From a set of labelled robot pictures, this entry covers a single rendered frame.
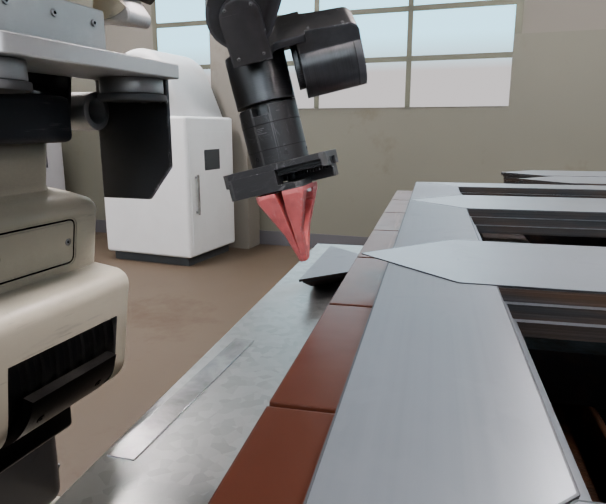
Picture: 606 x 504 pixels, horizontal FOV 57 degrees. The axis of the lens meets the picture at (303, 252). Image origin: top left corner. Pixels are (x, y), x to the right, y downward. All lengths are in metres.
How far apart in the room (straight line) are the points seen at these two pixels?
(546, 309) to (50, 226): 0.51
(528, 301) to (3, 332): 0.46
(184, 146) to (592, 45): 2.79
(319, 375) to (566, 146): 4.05
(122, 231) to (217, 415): 3.79
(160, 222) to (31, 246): 3.48
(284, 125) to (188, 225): 3.49
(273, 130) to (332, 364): 0.25
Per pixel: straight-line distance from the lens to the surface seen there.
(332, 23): 0.53
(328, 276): 0.98
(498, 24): 4.36
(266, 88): 0.53
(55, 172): 5.40
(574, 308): 0.47
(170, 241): 4.11
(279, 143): 0.53
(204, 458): 0.54
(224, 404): 0.63
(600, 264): 0.57
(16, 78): 0.52
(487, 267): 0.52
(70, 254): 0.71
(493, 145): 4.32
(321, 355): 0.37
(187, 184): 3.97
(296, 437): 0.28
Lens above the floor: 0.97
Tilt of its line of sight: 12 degrees down
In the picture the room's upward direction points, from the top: straight up
